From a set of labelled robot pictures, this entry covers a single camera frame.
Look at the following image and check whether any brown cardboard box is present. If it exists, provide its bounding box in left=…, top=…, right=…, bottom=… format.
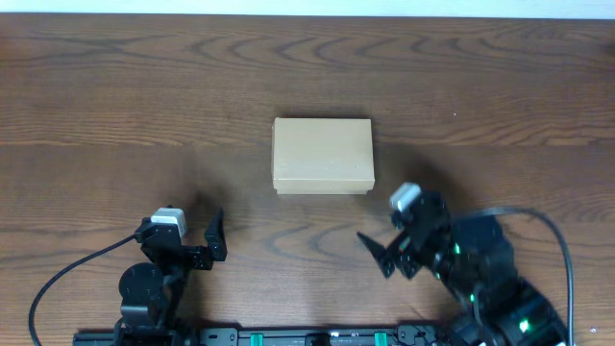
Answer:
left=272, top=117, right=375, bottom=195

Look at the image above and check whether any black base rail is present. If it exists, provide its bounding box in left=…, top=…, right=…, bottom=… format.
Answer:
left=72, top=325, right=450, bottom=346

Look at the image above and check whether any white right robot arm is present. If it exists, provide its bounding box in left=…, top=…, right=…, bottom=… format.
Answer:
left=359, top=184, right=575, bottom=345

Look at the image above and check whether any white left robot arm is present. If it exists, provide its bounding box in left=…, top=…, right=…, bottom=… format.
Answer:
left=113, top=206, right=228, bottom=345

